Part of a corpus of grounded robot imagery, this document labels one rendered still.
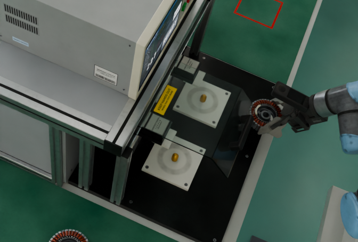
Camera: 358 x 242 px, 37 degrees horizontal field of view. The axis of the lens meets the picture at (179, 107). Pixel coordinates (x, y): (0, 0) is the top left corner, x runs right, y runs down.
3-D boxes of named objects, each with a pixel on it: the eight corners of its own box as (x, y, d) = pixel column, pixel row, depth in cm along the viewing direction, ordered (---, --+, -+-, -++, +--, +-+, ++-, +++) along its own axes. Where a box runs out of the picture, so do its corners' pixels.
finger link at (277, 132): (268, 148, 167) (293, 131, 164) (257, 136, 164) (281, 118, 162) (267, 142, 169) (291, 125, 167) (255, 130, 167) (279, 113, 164)
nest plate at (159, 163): (205, 151, 168) (205, 149, 167) (187, 191, 160) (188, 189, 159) (161, 131, 169) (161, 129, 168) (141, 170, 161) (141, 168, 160)
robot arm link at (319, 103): (322, 103, 150) (328, 82, 155) (308, 106, 154) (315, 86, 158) (336, 120, 153) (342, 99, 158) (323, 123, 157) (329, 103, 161)
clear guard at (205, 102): (255, 109, 151) (261, 96, 146) (227, 178, 137) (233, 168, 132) (148, 62, 154) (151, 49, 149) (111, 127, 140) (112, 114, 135)
